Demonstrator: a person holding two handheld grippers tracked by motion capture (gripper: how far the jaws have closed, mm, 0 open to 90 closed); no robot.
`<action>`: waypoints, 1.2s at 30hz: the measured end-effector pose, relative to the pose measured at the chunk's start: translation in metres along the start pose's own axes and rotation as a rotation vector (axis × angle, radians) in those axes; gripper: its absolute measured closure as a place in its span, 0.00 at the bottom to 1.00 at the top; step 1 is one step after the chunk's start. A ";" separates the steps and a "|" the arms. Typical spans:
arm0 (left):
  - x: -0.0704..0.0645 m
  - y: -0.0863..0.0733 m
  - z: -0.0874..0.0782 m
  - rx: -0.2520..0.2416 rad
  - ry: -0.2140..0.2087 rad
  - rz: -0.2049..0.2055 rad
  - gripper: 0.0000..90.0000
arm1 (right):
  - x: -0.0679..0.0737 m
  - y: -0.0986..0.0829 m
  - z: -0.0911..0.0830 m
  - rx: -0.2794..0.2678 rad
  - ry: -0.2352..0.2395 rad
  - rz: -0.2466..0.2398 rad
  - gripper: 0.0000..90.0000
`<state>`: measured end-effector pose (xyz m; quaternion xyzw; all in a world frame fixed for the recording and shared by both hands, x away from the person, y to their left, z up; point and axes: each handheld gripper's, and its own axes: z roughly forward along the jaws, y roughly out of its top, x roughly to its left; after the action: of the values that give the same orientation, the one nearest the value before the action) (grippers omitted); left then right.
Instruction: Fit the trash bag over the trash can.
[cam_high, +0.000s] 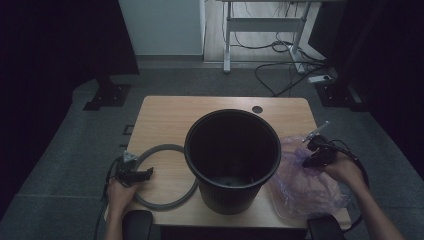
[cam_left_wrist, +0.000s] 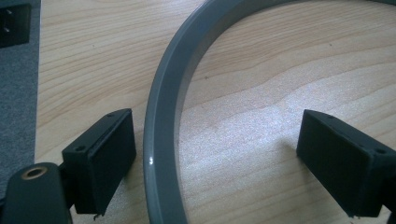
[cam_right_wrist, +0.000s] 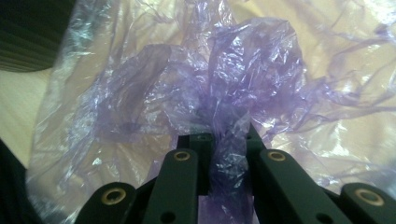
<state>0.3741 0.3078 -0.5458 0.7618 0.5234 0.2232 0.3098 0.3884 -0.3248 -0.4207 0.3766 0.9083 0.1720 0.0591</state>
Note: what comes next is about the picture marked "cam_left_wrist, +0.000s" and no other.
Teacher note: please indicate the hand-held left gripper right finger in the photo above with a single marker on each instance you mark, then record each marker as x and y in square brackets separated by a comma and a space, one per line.
[342, 165]

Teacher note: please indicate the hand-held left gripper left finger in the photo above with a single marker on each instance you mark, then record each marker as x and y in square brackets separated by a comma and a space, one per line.
[102, 161]

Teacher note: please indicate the black table bracket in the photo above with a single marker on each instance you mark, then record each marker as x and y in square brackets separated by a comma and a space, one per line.
[14, 25]

